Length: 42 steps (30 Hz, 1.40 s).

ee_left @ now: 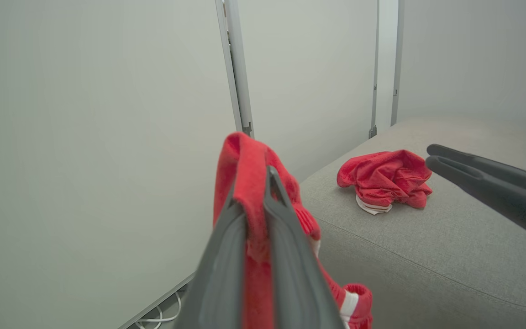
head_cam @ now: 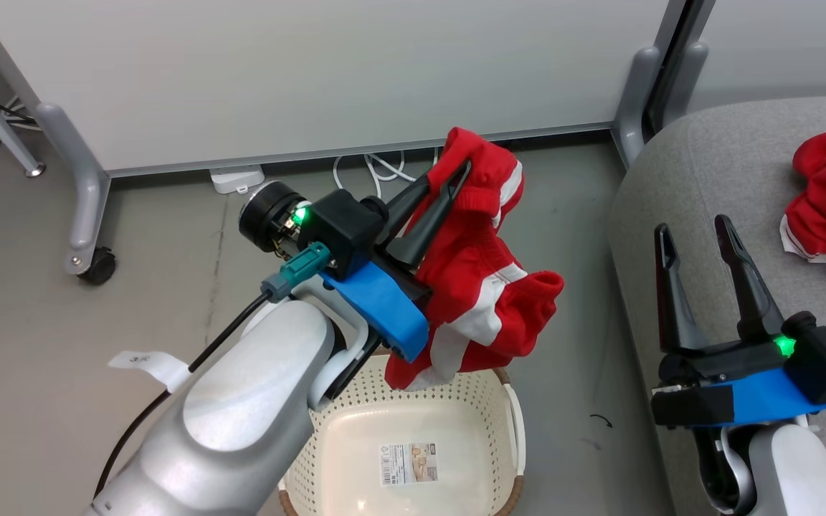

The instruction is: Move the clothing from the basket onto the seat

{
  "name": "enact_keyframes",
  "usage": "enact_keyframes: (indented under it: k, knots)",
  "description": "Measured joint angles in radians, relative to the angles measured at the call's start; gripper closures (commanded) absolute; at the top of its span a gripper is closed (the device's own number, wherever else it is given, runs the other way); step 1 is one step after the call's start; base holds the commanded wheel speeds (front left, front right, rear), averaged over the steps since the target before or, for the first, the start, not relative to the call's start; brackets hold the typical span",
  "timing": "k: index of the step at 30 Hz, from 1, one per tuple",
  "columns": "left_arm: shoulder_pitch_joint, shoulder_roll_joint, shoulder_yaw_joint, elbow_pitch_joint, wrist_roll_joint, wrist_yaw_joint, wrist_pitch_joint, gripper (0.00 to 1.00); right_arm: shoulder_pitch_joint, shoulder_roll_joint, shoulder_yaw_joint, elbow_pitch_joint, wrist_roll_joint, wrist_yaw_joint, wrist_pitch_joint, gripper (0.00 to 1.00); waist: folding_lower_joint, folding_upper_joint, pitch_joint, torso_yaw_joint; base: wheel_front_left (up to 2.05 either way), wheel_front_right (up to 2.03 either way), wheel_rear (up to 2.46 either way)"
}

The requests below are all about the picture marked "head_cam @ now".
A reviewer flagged grey partition leg with caster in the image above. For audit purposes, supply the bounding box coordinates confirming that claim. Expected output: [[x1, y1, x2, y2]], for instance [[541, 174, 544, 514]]
[[33, 100, 118, 286]]

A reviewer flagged red and white garment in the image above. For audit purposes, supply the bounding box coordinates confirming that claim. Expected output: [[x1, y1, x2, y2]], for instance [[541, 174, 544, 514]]
[[383, 127, 566, 392]]

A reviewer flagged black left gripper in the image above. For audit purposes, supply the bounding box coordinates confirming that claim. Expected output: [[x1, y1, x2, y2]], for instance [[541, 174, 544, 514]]
[[374, 160, 473, 303]]

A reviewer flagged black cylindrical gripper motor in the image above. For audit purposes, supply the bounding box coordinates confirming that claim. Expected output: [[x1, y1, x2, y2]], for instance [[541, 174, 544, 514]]
[[239, 179, 311, 256]]

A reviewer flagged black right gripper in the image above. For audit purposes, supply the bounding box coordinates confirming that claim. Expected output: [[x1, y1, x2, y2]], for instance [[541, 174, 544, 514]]
[[651, 214, 795, 429]]

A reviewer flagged white looped cable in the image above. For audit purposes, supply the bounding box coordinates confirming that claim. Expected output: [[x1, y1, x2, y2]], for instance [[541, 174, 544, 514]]
[[332, 147, 444, 200]]

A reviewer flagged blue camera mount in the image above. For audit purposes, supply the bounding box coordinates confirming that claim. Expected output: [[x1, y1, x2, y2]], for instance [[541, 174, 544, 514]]
[[318, 259, 430, 363], [725, 367, 826, 429]]

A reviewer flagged blue right camera mount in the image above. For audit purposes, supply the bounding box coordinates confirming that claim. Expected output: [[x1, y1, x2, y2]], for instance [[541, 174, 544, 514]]
[[725, 367, 826, 429]]

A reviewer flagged narrow white partition panel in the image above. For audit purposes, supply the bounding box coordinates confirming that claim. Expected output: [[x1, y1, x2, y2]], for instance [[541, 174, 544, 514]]
[[664, 0, 826, 115]]

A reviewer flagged white paper cable tag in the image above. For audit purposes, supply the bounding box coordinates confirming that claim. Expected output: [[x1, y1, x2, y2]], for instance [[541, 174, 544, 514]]
[[108, 349, 191, 393]]

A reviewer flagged black cable with teal plug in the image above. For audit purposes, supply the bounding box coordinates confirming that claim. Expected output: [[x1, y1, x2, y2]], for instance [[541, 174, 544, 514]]
[[92, 242, 333, 499]]

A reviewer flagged white power strip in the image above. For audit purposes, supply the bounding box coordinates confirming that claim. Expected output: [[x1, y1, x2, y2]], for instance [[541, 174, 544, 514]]
[[210, 164, 266, 195]]

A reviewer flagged blue left camera mount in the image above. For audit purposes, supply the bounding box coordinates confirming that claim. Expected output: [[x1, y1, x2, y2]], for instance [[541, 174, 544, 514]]
[[318, 259, 430, 363]]

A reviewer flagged grey fabric sofa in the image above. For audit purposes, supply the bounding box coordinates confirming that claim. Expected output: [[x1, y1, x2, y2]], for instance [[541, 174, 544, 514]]
[[607, 95, 826, 516]]

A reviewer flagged large white partition panel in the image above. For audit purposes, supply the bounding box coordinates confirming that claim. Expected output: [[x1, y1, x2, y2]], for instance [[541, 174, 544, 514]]
[[0, 0, 686, 178]]

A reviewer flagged cream perforated laundry basket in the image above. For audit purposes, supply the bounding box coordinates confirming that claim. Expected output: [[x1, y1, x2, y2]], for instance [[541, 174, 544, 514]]
[[277, 355, 527, 516]]

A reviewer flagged printed basket label sticker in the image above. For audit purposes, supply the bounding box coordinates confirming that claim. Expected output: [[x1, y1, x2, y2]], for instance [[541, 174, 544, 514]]
[[380, 441, 440, 487]]

